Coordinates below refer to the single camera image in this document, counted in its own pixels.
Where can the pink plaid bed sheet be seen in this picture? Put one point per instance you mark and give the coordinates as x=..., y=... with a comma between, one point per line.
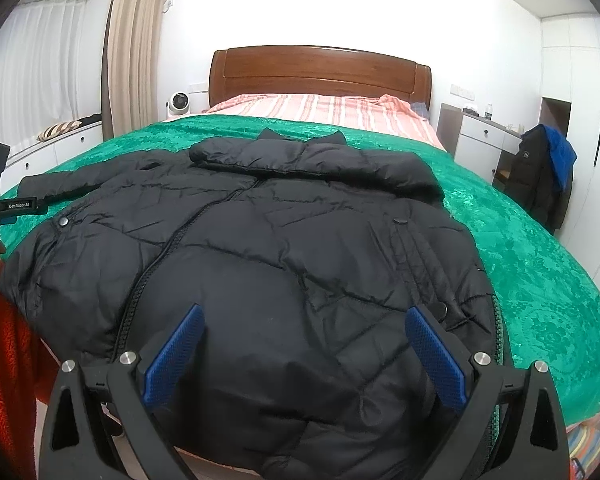
x=386, y=114

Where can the white bedside table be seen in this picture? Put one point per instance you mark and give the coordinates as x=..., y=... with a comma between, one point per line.
x=477, y=144

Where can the striped cushion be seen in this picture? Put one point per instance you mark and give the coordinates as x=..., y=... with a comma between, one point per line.
x=59, y=129

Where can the white wardrobe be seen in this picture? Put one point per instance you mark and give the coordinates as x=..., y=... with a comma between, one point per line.
x=571, y=73

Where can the beige curtain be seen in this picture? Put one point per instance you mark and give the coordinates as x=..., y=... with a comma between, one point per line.
x=129, y=66

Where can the white low drawer cabinet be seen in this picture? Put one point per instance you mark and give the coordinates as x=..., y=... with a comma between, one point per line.
x=44, y=156

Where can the black puffer jacket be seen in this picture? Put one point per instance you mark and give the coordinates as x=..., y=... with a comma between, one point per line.
x=305, y=257

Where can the green patterned bedspread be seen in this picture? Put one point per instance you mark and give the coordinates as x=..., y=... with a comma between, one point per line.
x=549, y=304

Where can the orange fleece garment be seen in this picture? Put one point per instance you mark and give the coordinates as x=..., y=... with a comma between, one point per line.
x=27, y=375

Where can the black and blue hanging jacket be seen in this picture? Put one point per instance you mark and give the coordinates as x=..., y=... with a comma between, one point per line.
x=540, y=180

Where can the white round fan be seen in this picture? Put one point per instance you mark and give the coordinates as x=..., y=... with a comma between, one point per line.
x=178, y=104

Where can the brown wooden headboard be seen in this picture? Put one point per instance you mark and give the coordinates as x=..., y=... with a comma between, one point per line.
x=327, y=71

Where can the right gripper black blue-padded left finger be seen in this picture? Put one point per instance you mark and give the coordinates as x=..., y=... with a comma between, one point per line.
x=75, y=442

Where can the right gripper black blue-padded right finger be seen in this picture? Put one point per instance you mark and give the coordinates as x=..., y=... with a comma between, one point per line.
x=509, y=422

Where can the colourful striped floor mat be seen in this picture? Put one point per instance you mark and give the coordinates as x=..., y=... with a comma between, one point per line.
x=584, y=447

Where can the white sheer curtain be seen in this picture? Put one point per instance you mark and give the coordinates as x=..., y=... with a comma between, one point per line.
x=39, y=48

